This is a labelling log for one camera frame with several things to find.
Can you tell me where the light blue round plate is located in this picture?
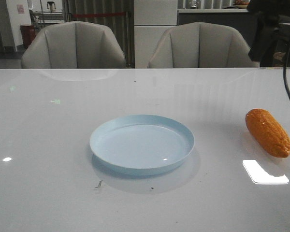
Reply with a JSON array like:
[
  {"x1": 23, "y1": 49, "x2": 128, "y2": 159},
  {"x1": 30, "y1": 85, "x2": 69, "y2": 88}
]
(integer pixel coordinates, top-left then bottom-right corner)
[{"x1": 89, "y1": 115, "x2": 195, "y2": 176}]

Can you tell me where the orange plastic corn cob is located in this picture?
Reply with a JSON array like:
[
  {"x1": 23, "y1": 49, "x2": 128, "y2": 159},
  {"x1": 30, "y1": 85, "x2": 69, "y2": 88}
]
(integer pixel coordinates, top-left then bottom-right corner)
[{"x1": 245, "y1": 108, "x2": 290, "y2": 158}]

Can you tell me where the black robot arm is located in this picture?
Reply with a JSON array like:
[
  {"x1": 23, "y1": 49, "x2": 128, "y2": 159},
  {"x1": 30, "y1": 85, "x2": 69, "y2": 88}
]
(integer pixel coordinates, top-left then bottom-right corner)
[{"x1": 247, "y1": 0, "x2": 290, "y2": 61}]

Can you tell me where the right beige upholstered chair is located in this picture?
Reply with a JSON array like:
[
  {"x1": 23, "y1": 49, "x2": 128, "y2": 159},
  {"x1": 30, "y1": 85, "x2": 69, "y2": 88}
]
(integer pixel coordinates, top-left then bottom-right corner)
[{"x1": 148, "y1": 22, "x2": 259, "y2": 69}]

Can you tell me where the beige upholstered chair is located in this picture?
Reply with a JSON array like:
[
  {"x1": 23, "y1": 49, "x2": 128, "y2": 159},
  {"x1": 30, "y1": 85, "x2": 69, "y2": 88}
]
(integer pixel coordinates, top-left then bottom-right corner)
[
  {"x1": 148, "y1": 22, "x2": 259, "y2": 69},
  {"x1": 21, "y1": 21, "x2": 126, "y2": 69}
]

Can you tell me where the white cabinet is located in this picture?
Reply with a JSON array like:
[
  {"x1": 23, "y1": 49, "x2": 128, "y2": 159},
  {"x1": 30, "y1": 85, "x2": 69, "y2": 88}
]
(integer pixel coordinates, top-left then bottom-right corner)
[{"x1": 134, "y1": 0, "x2": 177, "y2": 69}]

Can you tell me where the left beige upholstered chair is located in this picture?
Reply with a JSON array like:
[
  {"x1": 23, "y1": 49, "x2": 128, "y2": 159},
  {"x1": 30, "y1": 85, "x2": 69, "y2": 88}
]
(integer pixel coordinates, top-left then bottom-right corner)
[{"x1": 21, "y1": 21, "x2": 126, "y2": 69}]

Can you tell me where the red barrier belt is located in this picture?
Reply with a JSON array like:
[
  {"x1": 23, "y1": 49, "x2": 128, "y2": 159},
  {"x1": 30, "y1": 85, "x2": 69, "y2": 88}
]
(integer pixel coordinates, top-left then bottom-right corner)
[{"x1": 71, "y1": 12, "x2": 127, "y2": 18}]

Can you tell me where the grey counter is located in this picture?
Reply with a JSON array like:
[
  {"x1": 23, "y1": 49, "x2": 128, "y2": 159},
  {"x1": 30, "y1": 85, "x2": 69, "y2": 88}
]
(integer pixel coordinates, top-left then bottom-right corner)
[{"x1": 177, "y1": 9, "x2": 257, "y2": 46}]

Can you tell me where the red trash bin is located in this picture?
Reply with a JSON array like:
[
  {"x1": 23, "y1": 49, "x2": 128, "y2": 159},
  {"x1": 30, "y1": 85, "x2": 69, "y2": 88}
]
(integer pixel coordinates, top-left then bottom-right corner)
[{"x1": 20, "y1": 25, "x2": 36, "y2": 48}]

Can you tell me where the fruit bowl on counter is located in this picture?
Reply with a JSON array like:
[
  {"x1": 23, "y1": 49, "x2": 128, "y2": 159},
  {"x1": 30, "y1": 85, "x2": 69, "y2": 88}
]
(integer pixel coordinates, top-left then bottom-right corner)
[{"x1": 233, "y1": 0, "x2": 250, "y2": 9}]

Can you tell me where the dark armchair with cushion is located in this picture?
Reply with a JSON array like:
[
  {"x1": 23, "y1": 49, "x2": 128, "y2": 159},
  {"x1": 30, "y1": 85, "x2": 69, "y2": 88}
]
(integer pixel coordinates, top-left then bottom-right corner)
[{"x1": 273, "y1": 23, "x2": 290, "y2": 67}]

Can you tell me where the metal barrier post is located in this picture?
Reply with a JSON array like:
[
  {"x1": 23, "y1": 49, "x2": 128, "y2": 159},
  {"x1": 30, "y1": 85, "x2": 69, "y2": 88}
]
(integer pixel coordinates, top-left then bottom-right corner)
[{"x1": 125, "y1": 11, "x2": 133, "y2": 68}]

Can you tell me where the pink wall sign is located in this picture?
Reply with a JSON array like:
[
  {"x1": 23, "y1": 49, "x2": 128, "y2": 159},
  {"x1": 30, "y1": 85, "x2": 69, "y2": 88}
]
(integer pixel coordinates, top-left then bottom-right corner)
[{"x1": 16, "y1": 4, "x2": 25, "y2": 14}]

